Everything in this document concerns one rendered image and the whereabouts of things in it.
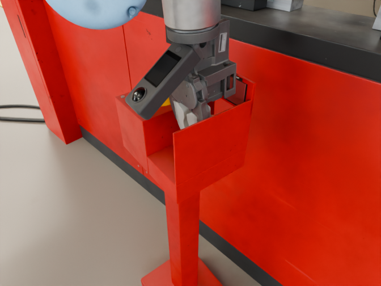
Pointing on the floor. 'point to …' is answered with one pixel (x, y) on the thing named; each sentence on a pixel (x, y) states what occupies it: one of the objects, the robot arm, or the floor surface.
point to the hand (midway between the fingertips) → (190, 143)
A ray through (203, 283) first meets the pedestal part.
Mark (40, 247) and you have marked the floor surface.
